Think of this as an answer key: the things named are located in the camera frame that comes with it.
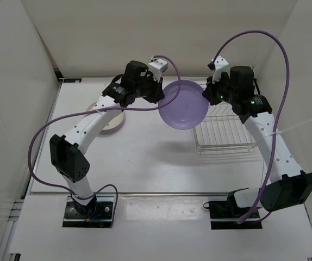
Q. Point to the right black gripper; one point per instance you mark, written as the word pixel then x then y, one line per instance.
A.
pixel 209 92

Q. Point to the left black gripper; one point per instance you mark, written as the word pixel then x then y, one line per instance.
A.
pixel 158 94

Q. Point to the white plastic plate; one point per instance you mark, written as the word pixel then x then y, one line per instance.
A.
pixel 107 117

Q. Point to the pink plastic plate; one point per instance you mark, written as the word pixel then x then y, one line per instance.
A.
pixel 109 132

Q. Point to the purple plastic plate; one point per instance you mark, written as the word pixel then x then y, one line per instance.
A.
pixel 184 106

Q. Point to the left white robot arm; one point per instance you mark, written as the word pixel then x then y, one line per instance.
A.
pixel 68 151

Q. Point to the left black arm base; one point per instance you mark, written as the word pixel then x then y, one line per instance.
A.
pixel 98 213

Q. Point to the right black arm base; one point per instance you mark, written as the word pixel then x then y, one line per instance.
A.
pixel 224 217

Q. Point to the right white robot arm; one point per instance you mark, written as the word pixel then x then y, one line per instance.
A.
pixel 286 184

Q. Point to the black label sticker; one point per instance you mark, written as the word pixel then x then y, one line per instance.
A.
pixel 72 80

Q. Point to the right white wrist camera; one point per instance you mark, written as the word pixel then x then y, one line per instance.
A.
pixel 217 66

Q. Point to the metal wire dish rack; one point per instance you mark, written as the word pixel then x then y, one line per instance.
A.
pixel 221 131

